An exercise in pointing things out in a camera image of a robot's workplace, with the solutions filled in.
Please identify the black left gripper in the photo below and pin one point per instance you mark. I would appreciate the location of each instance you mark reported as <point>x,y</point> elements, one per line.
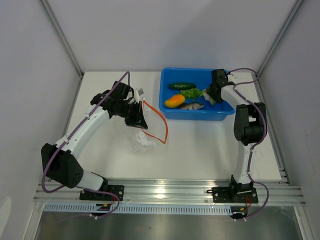
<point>138,120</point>

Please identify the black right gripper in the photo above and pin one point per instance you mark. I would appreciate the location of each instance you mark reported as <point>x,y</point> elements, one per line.
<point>210,91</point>

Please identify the clear zip bag orange zipper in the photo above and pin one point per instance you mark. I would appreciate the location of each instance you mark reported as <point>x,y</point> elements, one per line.
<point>153,139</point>

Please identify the white green cauliflower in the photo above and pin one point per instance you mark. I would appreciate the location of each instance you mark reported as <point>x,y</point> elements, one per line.
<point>208,98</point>

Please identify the green grape bunch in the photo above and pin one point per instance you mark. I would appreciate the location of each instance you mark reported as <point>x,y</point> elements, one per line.
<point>192,93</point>

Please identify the yellow orange mango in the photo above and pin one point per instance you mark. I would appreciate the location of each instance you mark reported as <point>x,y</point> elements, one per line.
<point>175,101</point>

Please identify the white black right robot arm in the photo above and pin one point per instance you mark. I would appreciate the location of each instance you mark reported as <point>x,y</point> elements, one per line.
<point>249,129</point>

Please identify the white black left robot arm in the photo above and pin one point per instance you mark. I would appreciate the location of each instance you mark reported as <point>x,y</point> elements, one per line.
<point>60,160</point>

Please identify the blue plastic bin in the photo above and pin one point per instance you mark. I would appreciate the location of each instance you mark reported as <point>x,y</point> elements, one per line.
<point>202,78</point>

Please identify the grey toy fish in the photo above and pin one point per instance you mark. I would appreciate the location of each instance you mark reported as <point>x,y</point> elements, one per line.
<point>190,106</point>

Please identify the green cucumber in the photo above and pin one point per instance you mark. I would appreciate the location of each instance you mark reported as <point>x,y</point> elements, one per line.
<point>181,86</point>

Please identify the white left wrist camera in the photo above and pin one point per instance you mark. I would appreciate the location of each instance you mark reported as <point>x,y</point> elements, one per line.
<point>138,92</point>

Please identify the aluminium mounting rail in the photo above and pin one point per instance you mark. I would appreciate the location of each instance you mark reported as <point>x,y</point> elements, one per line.
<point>179,192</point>

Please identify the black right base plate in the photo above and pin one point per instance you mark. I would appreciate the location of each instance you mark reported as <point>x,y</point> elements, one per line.
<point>226,196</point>

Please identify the right aluminium frame post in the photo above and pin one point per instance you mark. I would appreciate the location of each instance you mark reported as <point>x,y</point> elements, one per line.
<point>298,4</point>

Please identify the aluminium frame post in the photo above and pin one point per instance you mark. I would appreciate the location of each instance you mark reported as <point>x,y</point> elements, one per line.
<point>298,4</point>
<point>53,21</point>

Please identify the white slotted cable duct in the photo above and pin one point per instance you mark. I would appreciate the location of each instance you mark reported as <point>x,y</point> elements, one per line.
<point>220,210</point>

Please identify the left aluminium frame post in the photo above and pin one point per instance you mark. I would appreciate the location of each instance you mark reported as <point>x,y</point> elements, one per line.
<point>53,21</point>

